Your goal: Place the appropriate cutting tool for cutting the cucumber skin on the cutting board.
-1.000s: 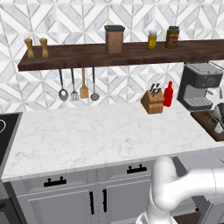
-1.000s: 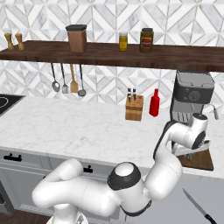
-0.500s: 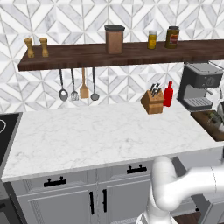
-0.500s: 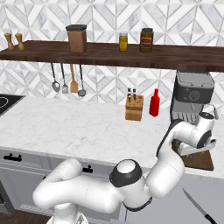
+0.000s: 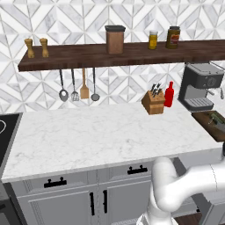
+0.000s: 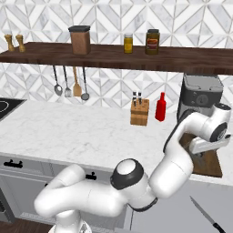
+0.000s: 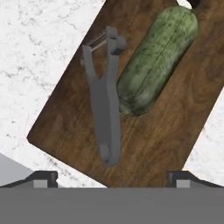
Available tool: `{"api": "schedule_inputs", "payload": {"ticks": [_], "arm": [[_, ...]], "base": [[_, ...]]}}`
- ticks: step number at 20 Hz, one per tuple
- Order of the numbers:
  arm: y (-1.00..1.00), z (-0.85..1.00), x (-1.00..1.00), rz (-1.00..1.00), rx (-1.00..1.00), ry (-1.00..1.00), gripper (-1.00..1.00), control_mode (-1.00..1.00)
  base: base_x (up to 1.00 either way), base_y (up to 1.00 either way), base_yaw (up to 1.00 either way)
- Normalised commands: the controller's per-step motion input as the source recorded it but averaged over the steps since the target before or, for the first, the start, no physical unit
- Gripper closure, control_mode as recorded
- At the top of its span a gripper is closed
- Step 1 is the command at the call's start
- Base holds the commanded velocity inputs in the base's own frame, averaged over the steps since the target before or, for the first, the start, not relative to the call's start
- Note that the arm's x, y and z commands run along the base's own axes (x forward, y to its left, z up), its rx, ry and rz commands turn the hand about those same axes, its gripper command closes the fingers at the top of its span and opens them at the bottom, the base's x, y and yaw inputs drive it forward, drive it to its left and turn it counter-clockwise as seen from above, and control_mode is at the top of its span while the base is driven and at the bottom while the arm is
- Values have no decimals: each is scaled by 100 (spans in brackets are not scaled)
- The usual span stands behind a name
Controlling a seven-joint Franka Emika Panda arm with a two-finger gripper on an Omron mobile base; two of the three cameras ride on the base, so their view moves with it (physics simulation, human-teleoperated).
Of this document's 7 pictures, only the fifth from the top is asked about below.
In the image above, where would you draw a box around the dark wooden cutting board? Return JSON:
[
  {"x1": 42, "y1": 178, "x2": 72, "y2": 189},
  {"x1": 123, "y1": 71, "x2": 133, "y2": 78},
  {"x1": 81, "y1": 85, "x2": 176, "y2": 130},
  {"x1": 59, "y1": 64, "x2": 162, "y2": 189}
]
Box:
[{"x1": 191, "y1": 110, "x2": 225, "y2": 143}]

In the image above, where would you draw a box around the green cucumber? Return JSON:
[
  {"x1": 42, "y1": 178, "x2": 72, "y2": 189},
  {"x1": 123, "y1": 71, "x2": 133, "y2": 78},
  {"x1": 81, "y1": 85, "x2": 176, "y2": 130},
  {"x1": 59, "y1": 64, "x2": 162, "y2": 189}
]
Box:
[{"x1": 208, "y1": 112, "x2": 225, "y2": 132}]

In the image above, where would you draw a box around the hanging metal skimmer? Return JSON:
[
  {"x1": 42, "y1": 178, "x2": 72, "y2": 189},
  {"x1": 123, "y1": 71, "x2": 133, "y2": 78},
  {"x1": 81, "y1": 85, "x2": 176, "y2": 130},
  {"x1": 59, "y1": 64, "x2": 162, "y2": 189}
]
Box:
[{"x1": 90, "y1": 67, "x2": 101, "y2": 102}]

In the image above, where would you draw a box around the hanging wooden spatula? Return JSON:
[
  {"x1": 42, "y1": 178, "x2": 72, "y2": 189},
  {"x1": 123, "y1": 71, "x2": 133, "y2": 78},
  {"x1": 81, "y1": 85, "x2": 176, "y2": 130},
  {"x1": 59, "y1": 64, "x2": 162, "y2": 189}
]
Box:
[{"x1": 80, "y1": 68, "x2": 90, "y2": 100}]

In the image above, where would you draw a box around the hanging metal slotted spatula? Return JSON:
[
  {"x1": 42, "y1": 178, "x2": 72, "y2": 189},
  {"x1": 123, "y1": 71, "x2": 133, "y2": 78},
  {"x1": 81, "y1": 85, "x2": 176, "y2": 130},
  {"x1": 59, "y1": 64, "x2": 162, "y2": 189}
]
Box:
[{"x1": 70, "y1": 68, "x2": 80, "y2": 102}]

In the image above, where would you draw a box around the wooden knife block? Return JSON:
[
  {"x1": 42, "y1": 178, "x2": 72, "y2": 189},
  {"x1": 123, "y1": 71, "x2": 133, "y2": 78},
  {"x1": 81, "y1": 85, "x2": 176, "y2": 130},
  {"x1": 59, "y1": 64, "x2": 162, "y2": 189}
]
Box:
[{"x1": 141, "y1": 83, "x2": 166, "y2": 116}]

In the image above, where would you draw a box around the hanging metal ladle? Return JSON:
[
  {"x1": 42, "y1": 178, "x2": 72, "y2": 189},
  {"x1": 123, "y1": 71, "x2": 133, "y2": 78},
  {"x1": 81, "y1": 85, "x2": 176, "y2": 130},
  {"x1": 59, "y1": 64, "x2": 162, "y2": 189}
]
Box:
[{"x1": 58, "y1": 69, "x2": 69, "y2": 103}]

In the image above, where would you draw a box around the red ketchup bottle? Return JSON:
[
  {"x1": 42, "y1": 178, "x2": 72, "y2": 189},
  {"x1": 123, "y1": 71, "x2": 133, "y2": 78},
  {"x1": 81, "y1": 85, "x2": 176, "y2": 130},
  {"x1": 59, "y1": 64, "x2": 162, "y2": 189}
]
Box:
[{"x1": 163, "y1": 81, "x2": 175, "y2": 108}]

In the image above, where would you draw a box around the grey drawer front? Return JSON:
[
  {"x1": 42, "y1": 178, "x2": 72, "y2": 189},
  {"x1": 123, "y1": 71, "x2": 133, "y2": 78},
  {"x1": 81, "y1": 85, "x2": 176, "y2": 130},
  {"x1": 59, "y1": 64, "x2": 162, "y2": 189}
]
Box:
[
  {"x1": 105, "y1": 158, "x2": 176, "y2": 182},
  {"x1": 11, "y1": 171, "x2": 90, "y2": 197}
]

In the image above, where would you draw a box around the brown canister with black lid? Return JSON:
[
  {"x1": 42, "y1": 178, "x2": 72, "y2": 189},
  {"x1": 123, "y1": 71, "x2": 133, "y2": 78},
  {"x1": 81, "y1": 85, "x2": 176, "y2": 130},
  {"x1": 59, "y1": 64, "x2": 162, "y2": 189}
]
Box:
[{"x1": 105, "y1": 25, "x2": 127, "y2": 55}]

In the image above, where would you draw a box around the yellow spice jar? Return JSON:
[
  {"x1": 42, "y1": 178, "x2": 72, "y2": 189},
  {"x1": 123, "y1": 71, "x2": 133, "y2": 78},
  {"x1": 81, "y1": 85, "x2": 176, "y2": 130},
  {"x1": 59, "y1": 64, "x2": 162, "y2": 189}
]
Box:
[{"x1": 148, "y1": 30, "x2": 159, "y2": 50}]

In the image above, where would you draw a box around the grey cupboard door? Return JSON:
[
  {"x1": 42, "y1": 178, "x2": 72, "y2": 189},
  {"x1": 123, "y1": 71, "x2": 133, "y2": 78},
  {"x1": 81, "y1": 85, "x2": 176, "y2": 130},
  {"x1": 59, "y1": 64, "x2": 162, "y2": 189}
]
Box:
[
  {"x1": 17, "y1": 185, "x2": 100, "y2": 225},
  {"x1": 98, "y1": 176, "x2": 156, "y2": 225}
]

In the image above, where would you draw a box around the grey espresso machine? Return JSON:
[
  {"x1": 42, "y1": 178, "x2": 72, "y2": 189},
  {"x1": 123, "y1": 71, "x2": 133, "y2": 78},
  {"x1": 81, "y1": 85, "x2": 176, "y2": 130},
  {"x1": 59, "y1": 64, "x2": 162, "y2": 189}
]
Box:
[{"x1": 178, "y1": 61, "x2": 225, "y2": 113}]

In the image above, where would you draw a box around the wooden pepper shaker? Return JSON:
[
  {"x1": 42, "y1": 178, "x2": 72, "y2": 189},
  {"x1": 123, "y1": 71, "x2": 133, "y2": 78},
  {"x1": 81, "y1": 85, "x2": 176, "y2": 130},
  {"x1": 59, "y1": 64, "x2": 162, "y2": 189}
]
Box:
[{"x1": 39, "y1": 37, "x2": 50, "y2": 58}]

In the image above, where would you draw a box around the dark jar with red label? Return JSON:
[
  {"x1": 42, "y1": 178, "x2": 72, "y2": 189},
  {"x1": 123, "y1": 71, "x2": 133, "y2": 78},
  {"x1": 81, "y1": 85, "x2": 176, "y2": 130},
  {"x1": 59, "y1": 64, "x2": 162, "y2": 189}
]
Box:
[{"x1": 165, "y1": 25, "x2": 181, "y2": 50}]

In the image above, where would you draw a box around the wooden salt shaker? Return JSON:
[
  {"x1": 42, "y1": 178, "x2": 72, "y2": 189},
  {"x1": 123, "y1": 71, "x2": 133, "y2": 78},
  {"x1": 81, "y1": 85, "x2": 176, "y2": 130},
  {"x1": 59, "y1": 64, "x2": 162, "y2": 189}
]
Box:
[{"x1": 24, "y1": 38, "x2": 35, "y2": 59}]

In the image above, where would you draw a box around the black hob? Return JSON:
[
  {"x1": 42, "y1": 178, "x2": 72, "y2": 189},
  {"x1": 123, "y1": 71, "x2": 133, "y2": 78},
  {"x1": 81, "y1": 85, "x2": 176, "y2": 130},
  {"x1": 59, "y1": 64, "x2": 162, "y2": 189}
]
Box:
[{"x1": 0, "y1": 112, "x2": 24, "y2": 177}]

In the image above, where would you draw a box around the dark wooden wall shelf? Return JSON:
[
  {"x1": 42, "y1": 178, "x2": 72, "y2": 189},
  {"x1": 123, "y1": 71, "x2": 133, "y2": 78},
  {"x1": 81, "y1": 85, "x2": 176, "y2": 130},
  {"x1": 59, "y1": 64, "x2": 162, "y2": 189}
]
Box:
[{"x1": 18, "y1": 39, "x2": 225, "y2": 72}]

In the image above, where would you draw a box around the black drawer handle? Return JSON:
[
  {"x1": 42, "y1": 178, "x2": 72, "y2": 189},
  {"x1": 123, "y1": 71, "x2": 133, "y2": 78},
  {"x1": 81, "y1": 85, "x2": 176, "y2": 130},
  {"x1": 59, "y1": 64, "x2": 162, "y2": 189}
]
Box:
[
  {"x1": 127, "y1": 164, "x2": 149, "y2": 176},
  {"x1": 43, "y1": 176, "x2": 68, "y2": 189}
]

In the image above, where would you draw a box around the black cupboard door handle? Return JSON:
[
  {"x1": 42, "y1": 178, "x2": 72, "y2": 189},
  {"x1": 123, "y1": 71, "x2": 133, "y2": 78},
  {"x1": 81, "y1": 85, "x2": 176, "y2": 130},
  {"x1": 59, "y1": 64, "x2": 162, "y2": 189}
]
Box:
[
  {"x1": 102, "y1": 189, "x2": 108, "y2": 214},
  {"x1": 89, "y1": 192, "x2": 96, "y2": 217}
]

